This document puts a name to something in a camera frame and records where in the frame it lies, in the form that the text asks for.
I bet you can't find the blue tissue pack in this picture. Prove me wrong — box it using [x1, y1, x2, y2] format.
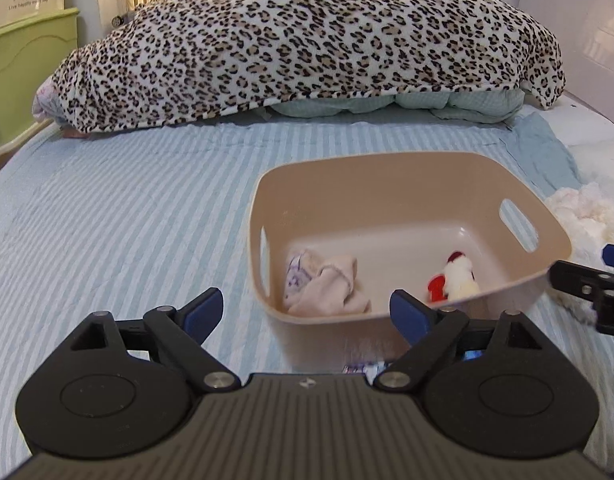
[462, 350, 482, 361]

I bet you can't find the beige plastic storage basket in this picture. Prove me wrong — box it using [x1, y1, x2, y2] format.
[249, 152, 572, 372]

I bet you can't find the leopard print blanket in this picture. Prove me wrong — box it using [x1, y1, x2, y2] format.
[32, 0, 566, 134]

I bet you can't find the pink fuzzy sock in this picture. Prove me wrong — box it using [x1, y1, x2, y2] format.
[283, 249, 371, 318]

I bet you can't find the green storage cabinet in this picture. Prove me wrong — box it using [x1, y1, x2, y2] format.
[0, 8, 80, 153]

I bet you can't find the small black cartoon box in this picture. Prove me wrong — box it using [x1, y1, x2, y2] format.
[343, 362, 385, 376]

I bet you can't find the white red plush toy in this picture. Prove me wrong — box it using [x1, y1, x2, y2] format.
[427, 252, 480, 304]

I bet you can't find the white fluffy plush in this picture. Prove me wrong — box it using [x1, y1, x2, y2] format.
[546, 183, 614, 326]

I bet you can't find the striped light blue bedsheet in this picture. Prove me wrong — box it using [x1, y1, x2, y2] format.
[0, 119, 614, 466]

